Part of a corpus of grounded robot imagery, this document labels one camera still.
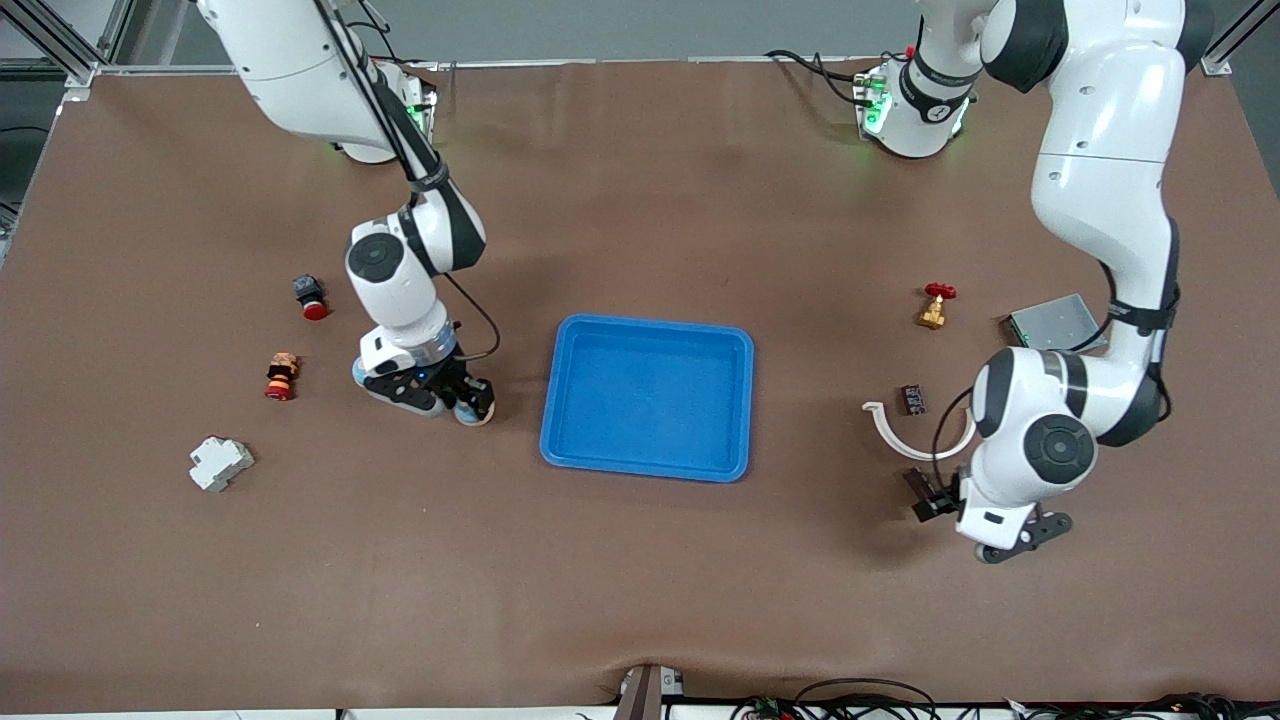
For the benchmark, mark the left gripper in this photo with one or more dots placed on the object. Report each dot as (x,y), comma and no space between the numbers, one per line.
(941,494)

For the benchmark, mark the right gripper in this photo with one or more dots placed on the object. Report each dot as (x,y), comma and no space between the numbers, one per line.
(455,377)

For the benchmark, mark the small black capacitor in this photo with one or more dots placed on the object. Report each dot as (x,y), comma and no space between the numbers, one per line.
(911,399)

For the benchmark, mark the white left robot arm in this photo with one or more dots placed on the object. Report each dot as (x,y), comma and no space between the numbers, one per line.
(1055,450)

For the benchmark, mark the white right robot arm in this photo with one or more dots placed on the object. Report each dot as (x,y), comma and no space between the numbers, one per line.
(385,260)

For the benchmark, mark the red orange emergency stop button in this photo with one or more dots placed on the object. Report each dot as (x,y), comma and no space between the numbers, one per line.
(282,378)

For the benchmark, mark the blue plastic tray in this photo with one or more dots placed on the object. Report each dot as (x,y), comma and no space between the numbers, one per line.
(650,400)

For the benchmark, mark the grey metal box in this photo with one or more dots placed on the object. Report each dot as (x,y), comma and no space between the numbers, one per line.
(1050,322)

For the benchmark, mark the white circuit breaker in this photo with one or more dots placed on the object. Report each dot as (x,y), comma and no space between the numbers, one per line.
(220,465)

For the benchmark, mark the brown table mat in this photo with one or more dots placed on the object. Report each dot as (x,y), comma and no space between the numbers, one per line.
(640,580)

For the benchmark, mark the red push button switch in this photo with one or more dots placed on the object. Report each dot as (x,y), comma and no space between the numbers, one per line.
(312,300)

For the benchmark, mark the grey clamp bracket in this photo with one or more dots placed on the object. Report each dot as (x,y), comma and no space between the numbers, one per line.
(645,695)

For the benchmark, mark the aluminium frame profile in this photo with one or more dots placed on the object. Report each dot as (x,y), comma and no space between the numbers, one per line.
(1215,62)
(82,72)

